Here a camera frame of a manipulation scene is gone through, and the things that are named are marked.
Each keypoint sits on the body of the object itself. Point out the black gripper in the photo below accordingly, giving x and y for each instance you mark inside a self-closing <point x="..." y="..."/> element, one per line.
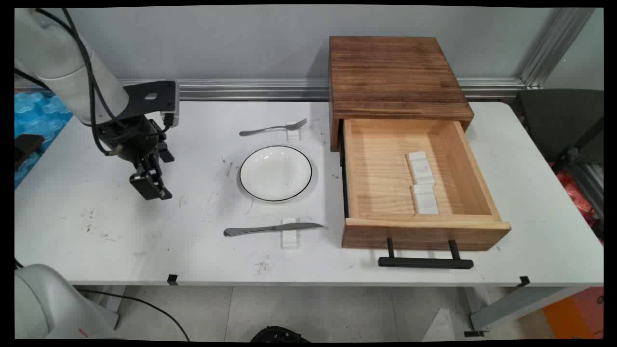
<point x="127" y="140"/>

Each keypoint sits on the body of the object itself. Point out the silver metal table knife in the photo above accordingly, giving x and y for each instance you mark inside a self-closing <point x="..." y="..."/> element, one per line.
<point x="250" y="230"/>

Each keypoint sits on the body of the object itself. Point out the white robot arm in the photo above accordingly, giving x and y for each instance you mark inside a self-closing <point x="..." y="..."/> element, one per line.
<point x="62" y="53"/>

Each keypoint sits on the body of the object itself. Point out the black tape piece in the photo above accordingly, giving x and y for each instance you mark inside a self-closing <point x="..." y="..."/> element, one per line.
<point x="172" y="279"/>
<point x="524" y="281"/>

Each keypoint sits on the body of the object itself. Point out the white plate with black rim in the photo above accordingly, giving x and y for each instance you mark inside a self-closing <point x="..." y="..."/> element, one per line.
<point x="274" y="173"/>

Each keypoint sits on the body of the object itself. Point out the blue bubble wrap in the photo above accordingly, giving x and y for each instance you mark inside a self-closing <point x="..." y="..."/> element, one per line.
<point x="38" y="115"/>

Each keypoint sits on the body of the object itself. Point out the dark brown object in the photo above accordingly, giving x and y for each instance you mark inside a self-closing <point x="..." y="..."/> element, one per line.
<point x="29" y="144"/>

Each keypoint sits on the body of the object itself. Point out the white ceramic cutlery rest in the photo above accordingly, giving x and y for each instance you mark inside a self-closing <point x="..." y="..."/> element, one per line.
<point x="419" y="166"/>
<point x="425" y="200"/>
<point x="289" y="241"/>
<point x="292" y="135"/>

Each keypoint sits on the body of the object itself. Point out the silver metal fork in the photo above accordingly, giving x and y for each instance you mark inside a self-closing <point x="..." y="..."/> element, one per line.
<point x="294" y="125"/>

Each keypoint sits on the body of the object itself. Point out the black object on floor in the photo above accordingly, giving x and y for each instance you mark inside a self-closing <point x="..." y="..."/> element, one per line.
<point x="279" y="335"/>

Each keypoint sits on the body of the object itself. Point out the light wooden drawer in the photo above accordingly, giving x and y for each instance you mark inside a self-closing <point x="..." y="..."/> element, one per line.
<point x="381" y="183"/>

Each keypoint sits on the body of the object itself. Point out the dark wooden drawer cabinet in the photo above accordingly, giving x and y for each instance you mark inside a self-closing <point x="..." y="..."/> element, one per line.
<point x="390" y="77"/>

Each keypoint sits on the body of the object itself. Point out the grey table leg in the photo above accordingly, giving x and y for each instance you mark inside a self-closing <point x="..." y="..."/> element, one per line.
<point x="520" y="303"/>

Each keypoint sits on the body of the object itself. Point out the dark grey chair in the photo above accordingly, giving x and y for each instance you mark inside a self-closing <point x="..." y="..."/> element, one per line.
<point x="554" y="120"/>

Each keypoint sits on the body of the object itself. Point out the red plastic bag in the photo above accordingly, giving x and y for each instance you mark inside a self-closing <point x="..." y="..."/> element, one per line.
<point x="576" y="193"/>

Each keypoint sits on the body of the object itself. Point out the orange box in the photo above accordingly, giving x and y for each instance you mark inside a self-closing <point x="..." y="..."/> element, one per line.
<point x="578" y="313"/>

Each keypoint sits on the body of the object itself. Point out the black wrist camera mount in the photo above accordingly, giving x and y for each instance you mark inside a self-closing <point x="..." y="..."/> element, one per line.
<point x="149" y="99"/>

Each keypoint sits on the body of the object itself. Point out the horizontal aluminium rail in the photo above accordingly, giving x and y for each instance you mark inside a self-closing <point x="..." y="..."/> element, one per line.
<point x="241" y="89"/>

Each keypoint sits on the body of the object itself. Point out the slanted aluminium post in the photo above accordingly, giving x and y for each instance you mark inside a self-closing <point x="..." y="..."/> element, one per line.
<point x="554" y="48"/>

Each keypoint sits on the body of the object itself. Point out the grey aluminium frame bar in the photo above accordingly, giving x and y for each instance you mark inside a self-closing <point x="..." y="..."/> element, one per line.
<point x="588" y="183"/>

